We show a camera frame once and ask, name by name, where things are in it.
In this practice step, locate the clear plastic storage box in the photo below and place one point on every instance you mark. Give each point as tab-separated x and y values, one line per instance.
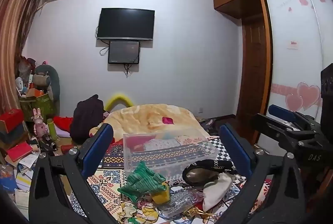
169	148

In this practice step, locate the wooden wardrobe with heart stickers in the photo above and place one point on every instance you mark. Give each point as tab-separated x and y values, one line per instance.
294	39

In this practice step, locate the red box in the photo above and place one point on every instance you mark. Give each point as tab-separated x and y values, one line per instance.
11	120

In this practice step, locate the white cloth bag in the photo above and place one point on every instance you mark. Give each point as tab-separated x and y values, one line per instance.
217	189

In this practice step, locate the red book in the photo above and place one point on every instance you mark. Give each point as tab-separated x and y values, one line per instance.
18	151

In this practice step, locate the pile of papers and books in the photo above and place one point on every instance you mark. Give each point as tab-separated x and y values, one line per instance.
20	174

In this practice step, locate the patterned bed sheet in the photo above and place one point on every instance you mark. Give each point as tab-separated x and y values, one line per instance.
111	182

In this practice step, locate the yellow quilt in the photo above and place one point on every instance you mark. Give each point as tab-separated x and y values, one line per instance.
153	118

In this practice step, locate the pink rabbit toy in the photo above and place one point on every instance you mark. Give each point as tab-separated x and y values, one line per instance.
39	121

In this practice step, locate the green knitted cloth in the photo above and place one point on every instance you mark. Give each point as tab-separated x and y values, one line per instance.
141	182

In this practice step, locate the floral yellow cloth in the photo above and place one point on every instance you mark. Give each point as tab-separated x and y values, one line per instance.
135	212

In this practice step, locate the green gift bag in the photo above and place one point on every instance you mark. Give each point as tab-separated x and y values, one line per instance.
39	105

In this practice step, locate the clear plastic bag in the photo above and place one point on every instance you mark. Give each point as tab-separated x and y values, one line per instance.
179	202

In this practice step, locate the grey plush toy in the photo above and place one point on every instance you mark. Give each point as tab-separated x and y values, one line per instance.
48	79

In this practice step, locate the small black wall monitor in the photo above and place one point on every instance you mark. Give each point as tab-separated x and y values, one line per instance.
124	52

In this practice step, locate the large black wall television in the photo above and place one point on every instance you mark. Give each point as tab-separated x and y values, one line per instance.
126	23

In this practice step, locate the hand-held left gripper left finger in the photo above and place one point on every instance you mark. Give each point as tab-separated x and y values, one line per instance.
96	147

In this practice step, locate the yellow soft block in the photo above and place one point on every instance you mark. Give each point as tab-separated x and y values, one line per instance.
161	195

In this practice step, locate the brown wooden door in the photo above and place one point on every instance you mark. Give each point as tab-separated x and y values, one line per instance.
251	68

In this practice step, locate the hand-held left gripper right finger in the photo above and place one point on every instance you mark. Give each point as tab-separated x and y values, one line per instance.
234	147

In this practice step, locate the black backpack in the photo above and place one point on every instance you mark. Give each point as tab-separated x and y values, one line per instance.
87	118

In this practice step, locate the red cloth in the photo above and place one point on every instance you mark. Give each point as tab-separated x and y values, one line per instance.
63	122

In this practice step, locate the yellow foam tube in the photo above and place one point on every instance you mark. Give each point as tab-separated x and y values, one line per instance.
118	100

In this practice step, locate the magenta cloth patch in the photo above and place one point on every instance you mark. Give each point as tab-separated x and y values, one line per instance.
167	120

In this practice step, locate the green bottle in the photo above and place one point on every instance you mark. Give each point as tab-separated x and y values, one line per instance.
51	128

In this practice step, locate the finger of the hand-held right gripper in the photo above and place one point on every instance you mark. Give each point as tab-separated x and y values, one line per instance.
273	127
282	111

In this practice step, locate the brown striped curtain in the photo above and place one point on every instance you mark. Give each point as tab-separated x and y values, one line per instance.
15	39

